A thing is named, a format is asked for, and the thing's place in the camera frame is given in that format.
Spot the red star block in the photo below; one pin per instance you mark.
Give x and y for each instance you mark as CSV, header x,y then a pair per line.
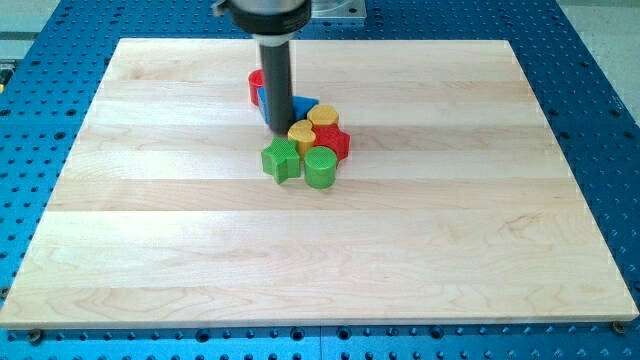
x,y
335,139

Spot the blue triangle block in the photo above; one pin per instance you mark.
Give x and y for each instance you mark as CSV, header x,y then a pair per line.
x,y
302,105

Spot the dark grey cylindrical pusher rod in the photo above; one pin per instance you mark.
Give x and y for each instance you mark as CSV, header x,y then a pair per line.
x,y
276,66

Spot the blue cube block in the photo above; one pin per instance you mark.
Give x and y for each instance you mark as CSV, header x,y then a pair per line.
x,y
262,104

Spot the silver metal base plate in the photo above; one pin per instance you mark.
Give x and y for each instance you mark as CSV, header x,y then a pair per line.
x,y
339,9

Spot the blue perforated metal table plate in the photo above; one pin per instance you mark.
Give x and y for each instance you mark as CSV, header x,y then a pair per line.
x,y
50,92

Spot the light wooden board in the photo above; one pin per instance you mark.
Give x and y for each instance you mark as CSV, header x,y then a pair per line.
x,y
455,204

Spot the yellow heart block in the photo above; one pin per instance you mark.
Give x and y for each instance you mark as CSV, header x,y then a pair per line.
x,y
302,132

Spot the red cylinder block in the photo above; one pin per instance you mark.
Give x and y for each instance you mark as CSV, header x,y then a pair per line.
x,y
255,81

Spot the green cylinder block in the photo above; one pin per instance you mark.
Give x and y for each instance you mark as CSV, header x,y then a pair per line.
x,y
320,167

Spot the yellow hexagon block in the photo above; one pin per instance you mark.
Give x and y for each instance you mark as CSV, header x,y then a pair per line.
x,y
323,116

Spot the green star block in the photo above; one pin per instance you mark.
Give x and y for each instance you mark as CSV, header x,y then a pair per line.
x,y
281,160

